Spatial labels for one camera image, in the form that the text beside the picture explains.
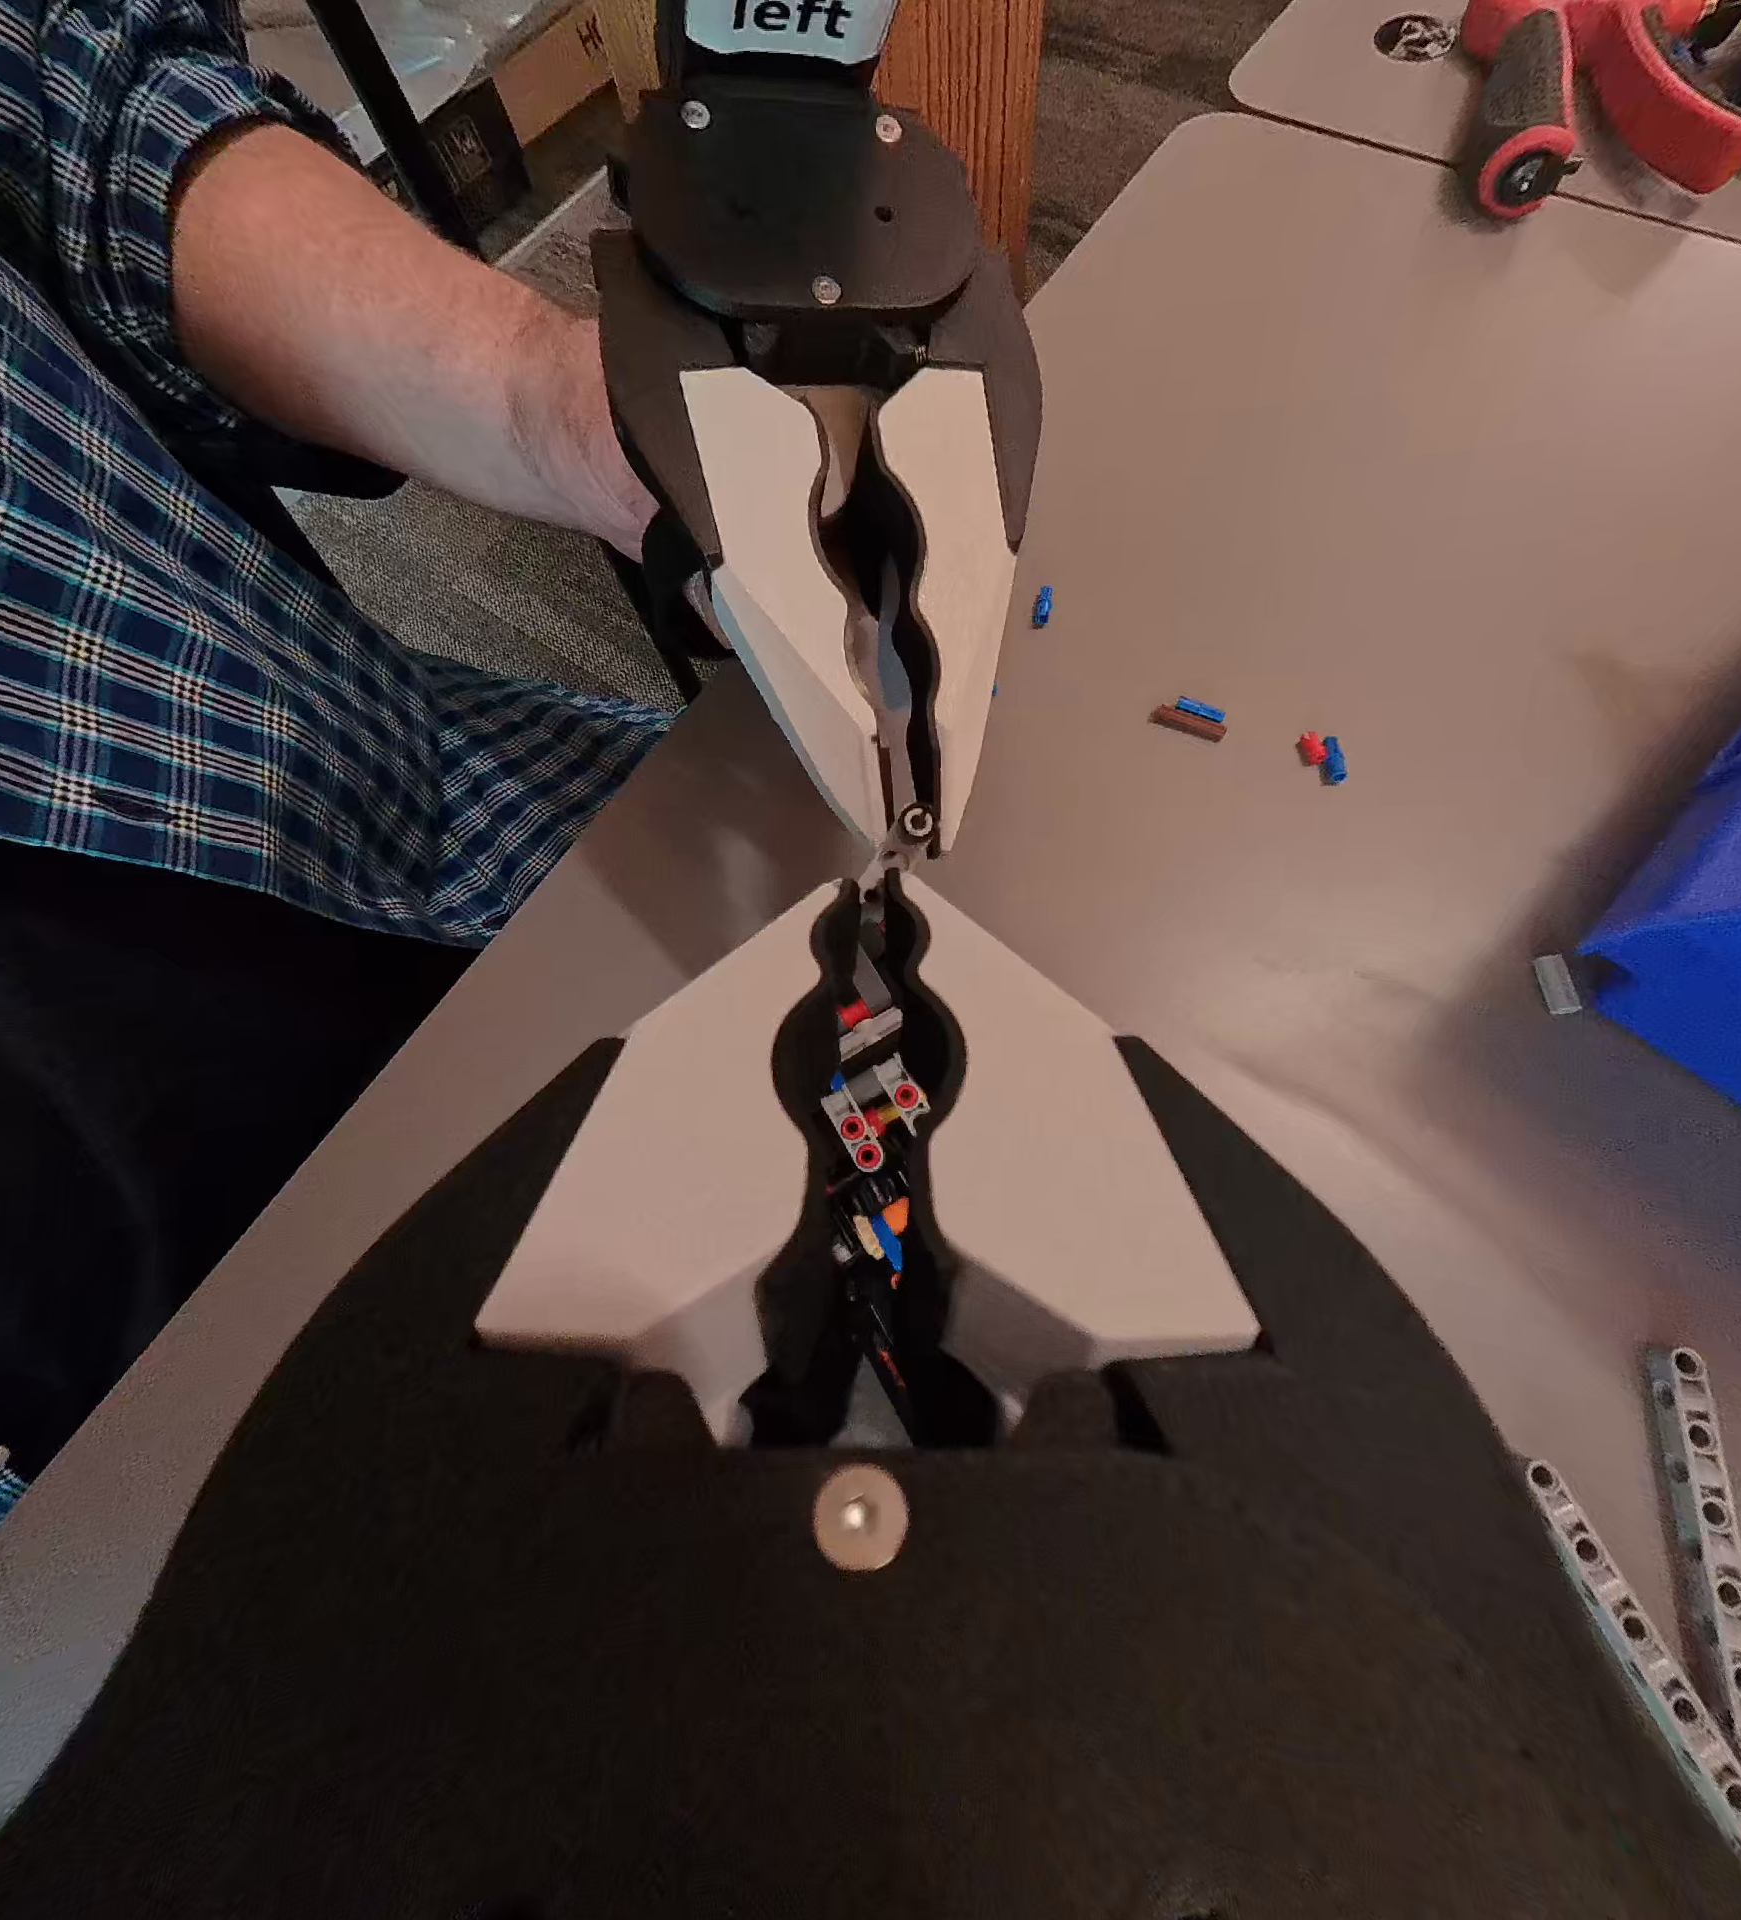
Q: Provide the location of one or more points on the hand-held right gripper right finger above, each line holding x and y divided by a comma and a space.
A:
1096, 1200

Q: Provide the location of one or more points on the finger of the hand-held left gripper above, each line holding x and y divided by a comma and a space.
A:
764, 525
968, 525

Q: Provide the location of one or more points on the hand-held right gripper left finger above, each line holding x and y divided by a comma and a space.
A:
615, 1200

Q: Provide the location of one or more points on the grey lego liftarm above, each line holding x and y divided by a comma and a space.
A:
890, 705

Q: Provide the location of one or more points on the lego vehicle chassis model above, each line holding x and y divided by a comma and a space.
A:
871, 1117

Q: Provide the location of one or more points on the person's left forearm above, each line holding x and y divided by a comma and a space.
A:
360, 316

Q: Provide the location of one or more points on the brown lego axle connector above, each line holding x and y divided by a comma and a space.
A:
1188, 724

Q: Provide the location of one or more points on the small grey lego connector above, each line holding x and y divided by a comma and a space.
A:
1556, 985

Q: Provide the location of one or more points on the long grey lego beam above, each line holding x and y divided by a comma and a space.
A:
1635, 1636
1718, 1575

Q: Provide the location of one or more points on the person's left hand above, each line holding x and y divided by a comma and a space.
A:
578, 419

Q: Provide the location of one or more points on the cardboard box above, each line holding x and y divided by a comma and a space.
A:
570, 69

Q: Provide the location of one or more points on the black box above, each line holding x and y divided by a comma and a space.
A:
472, 157

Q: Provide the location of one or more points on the black metal leg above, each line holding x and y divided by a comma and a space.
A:
388, 121

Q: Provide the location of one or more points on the person's dark pants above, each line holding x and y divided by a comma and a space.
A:
134, 1125

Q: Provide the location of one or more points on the round black table grommet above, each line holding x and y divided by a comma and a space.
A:
1410, 32

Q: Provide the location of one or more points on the blue storage bin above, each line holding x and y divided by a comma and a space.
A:
1710, 960

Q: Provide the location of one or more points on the red black hand tool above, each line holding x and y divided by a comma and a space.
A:
1650, 91

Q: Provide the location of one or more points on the wooden post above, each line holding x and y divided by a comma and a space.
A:
975, 91

